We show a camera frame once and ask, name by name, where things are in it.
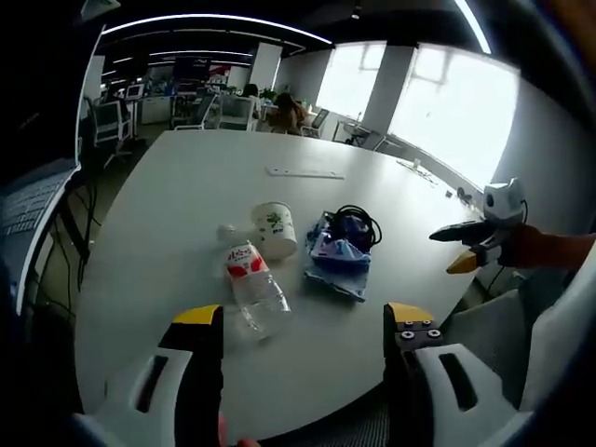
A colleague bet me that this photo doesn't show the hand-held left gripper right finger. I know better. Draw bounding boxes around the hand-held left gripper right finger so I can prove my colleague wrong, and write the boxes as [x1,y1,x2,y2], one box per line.
[383,301,519,447]

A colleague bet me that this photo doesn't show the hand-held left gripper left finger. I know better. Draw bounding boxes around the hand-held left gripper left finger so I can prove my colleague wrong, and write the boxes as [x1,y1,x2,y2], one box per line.
[102,305,225,447]

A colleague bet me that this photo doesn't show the black cable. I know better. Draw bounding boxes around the black cable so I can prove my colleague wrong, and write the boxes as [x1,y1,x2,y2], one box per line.
[331,204,384,251]

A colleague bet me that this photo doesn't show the clear plastic water bottle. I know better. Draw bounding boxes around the clear plastic water bottle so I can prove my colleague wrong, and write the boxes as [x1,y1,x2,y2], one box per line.
[217,223,292,343]

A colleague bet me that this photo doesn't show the blue cloth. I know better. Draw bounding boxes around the blue cloth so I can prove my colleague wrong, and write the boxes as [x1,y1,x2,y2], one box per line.
[303,210,374,305]

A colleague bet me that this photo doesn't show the white paper cup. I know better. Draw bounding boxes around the white paper cup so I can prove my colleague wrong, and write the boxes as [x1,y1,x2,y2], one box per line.
[250,200,299,262]

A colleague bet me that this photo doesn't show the person's left hand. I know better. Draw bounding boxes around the person's left hand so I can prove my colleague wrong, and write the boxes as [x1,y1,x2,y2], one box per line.
[217,415,258,447]

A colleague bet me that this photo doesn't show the bright window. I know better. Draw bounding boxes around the bright window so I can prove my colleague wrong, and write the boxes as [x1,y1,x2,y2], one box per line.
[387,45,522,190]
[315,40,388,115]

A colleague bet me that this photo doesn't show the grey office chair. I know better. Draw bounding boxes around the grey office chair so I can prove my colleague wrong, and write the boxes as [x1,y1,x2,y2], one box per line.
[440,260,596,420]

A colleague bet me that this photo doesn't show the white flat strip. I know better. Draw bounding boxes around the white flat strip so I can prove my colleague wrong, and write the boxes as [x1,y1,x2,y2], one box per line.
[264,164,346,181]

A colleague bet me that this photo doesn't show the white table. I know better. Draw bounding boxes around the white table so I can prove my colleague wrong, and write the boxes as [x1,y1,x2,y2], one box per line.
[73,129,491,442]

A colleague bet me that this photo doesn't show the short ceiling light strip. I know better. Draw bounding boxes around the short ceiling light strip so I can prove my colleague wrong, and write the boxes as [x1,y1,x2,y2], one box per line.
[453,0,494,55]

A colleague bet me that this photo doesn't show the silver laptop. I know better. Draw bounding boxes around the silver laptop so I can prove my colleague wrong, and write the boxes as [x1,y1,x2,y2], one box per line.
[0,156,84,314]

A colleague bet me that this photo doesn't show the white mesh office chair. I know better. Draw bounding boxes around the white mesh office chair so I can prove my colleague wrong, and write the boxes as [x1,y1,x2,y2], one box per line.
[87,96,137,157]
[172,92,218,131]
[217,94,258,132]

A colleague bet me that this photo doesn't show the long ceiling light strip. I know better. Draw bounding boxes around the long ceiling light strip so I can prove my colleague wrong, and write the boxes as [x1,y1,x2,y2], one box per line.
[101,13,334,47]

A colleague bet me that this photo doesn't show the black floor cables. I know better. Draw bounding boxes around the black floor cables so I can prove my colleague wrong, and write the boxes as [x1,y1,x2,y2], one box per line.
[48,174,102,322]

